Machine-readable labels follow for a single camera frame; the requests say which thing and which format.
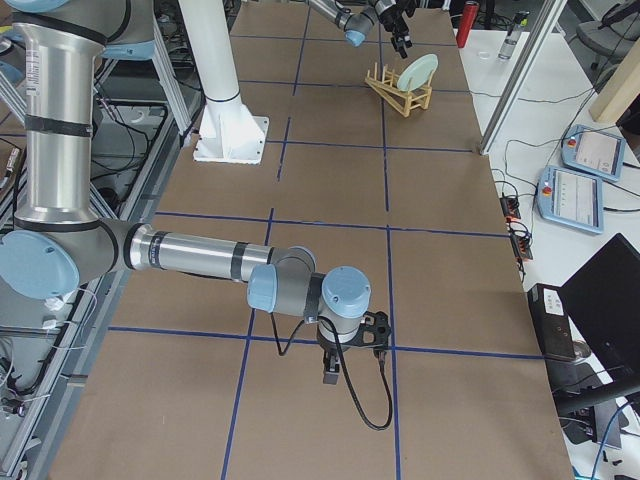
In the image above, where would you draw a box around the wooden dish rack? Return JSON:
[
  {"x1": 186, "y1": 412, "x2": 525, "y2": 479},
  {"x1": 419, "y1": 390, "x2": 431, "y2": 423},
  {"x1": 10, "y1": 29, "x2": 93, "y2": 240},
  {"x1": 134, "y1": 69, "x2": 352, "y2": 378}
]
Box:
[{"x1": 364, "y1": 62, "x2": 436, "y2": 118}]

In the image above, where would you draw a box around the red cylinder bottle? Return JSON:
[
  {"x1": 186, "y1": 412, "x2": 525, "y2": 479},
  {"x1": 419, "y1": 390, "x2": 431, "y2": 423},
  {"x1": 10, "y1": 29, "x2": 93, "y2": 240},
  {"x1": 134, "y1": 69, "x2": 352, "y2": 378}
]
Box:
[{"x1": 456, "y1": 1, "x2": 480, "y2": 49}]

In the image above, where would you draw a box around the near blue teach pendant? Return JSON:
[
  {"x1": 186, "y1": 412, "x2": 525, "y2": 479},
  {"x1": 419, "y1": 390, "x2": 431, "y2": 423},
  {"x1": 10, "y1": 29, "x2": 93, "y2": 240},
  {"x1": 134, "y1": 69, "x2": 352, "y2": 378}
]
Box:
[{"x1": 536, "y1": 166, "x2": 604, "y2": 234}]

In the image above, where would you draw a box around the aluminium frame post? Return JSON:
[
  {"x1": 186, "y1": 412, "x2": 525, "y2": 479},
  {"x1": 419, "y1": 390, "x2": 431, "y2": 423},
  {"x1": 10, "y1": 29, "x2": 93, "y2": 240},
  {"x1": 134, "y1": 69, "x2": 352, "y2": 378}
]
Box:
[{"x1": 478, "y1": 0, "x2": 567, "y2": 155}]

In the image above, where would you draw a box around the orange black power strip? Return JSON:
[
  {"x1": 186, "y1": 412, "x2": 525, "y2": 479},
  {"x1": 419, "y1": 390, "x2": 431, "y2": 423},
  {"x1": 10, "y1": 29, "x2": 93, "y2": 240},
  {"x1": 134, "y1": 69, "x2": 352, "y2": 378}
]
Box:
[{"x1": 500, "y1": 194, "x2": 533, "y2": 263}]

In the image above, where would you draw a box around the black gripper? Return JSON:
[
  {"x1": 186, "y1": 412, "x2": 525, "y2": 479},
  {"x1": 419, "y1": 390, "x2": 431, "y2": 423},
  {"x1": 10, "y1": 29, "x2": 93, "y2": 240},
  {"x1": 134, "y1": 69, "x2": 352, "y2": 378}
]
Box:
[
  {"x1": 375, "y1": 0, "x2": 412, "y2": 58},
  {"x1": 317, "y1": 319, "x2": 361, "y2": 385}
]

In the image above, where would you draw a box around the black desktop box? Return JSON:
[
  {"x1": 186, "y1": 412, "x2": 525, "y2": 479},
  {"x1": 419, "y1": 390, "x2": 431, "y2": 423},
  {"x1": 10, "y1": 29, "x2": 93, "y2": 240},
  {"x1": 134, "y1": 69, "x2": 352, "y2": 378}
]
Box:
[{"x1": 527, "y1": 283, "x2": 592, "y2": 363}]

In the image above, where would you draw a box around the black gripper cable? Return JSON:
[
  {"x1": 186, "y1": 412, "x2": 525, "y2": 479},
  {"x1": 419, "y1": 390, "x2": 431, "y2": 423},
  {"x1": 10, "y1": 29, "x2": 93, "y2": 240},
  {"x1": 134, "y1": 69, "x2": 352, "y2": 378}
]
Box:
[{"x1": 269, "y1": 310, "x2": 393, "y2": 431}]

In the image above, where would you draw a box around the blue teach pendant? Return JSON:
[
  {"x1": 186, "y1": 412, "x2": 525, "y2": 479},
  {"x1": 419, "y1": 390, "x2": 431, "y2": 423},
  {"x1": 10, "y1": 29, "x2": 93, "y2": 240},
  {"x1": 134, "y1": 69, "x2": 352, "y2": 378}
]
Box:
[
  {"x1": 561, "y1": 124, "x2": 626, "y2": 182},
  {"x1": 536, "y1": 166, "x2": 604, "y2": 234}
]

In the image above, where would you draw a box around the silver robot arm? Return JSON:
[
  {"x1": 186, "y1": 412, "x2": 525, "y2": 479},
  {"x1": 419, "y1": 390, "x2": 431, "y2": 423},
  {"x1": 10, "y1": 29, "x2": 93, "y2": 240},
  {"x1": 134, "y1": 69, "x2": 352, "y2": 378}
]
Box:
[
  {"x1": 1, "y1": 1, "x2": 370, "y2": 383},
  {"x1": 306, "y1": 0, "x2": 418, "y2": 59}
]

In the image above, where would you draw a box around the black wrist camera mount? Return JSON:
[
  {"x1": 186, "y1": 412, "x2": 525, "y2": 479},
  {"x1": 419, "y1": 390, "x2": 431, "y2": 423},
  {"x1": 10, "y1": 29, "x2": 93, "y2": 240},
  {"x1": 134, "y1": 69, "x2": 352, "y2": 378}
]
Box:
[{"x1": 354, "y1": 311, "x2": 392, "y2": 350}]

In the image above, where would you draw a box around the clear water bottle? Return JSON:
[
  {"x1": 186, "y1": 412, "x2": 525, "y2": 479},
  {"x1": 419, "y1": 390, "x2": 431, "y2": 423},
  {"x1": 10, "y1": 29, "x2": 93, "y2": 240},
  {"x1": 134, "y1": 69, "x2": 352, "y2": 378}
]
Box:
[{"x1": 497, "y1": 10, "x2": 530, "y2": 61}]

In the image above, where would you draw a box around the white pedestal column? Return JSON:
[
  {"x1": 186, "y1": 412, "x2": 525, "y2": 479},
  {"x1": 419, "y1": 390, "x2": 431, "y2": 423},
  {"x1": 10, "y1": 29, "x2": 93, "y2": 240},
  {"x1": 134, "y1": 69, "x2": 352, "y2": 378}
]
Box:
[{"x1": 179, "y1": 0, "x2": 269, "y2": 165}]

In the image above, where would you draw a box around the mint green plate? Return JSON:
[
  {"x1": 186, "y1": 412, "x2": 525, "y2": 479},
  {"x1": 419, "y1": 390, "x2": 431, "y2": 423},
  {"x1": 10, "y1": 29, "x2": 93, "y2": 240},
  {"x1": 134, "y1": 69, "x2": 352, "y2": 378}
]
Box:
[{"x1": 396, "y1": 54, "x2": 439, "y2": 92}]

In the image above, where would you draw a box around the wooden plank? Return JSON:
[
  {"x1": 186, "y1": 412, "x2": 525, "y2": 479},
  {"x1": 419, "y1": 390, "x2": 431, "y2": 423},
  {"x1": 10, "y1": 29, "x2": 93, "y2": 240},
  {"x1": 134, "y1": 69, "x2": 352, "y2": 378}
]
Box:
[{"x1": 589, "y1": 41, "x2": 640, "y2": 123}]

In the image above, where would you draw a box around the far blue teach pendant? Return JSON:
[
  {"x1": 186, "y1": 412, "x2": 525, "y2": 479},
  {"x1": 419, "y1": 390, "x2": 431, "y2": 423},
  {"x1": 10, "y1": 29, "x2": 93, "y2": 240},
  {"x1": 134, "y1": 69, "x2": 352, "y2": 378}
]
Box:
[{"x1": 561, "y1": 124, "x2": 626, "y2": 182}]

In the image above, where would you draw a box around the black laptop computer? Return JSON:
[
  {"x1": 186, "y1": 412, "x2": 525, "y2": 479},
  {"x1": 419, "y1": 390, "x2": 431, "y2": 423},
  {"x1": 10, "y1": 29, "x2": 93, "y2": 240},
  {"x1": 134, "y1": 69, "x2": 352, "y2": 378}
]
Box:
[{"x1": 559, "y1": 233, "x2": 639, "y2": 379}]

